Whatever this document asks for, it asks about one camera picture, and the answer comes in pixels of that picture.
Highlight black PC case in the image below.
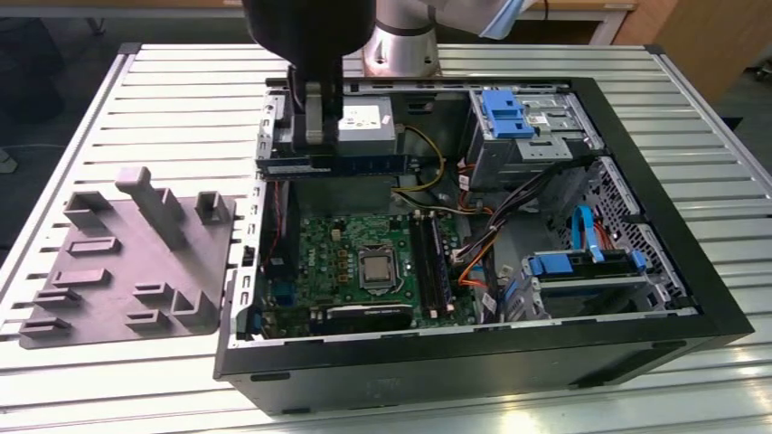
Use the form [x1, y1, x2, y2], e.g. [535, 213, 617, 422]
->
[211, 75, 759, 417]

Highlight blue drive bay latch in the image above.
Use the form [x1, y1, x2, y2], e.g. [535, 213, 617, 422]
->
[481, 90, 537, 140]

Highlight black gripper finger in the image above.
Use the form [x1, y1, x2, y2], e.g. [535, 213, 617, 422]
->
[303, 80, 348, 158]
[285, 62, 308, 118]

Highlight metal disk bay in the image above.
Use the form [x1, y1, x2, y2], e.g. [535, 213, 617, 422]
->
[500, 252, 701, 322]

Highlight green motherboard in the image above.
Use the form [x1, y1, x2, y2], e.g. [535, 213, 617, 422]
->
[264, 212, 484, 338]

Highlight black office chair base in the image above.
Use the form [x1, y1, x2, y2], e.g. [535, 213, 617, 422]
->
[747, 58, 772, 85]

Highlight black RAM slot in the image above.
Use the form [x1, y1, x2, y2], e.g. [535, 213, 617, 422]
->
[409, 212, 440, 318]

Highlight grey parts rack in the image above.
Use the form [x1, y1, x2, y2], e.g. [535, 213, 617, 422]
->
[17, 165, 237, 353]

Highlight wooden desk white legs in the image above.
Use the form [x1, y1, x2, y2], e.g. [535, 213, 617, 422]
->
[0, 0, 640, 46]

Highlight red black twisted wire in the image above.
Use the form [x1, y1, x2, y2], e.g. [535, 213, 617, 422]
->
[271, 180, 288, 248]

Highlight blue flat data wire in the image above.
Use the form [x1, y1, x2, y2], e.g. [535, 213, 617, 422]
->
[569, 205, 608, 264]

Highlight CPU socket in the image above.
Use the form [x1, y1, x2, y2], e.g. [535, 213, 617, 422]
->
[355, 243, 404, 297]

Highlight hard disk in blue carrier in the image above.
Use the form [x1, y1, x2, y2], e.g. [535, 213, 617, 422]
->
[523, 250, 652, 287]

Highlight dark RAM stick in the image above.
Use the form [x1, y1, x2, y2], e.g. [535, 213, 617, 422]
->
[253, 153, 412, 181]
[428, 214, 460, 314]

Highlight black graphics card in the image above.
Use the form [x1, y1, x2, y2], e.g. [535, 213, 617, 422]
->
[311, 303, 417, 335]

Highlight silver CPU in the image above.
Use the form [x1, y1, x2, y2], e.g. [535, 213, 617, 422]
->
[361, 257, 395, 284]

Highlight grey metal drive cage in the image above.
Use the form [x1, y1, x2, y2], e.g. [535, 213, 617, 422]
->
[468, 89, 604, 191]

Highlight orange data wire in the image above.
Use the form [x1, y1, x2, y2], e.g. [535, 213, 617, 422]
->
[456, 246, 495, 290]

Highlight wooden cabinet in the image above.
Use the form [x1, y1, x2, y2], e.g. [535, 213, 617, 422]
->
[613, 0, 772, 105]

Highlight yellow power wire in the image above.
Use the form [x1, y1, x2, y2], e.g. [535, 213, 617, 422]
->
[391, 126, 448, 195]

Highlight grey power supply unit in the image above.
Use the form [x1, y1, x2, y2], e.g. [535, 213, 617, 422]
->
[273, 97, 411, 216]

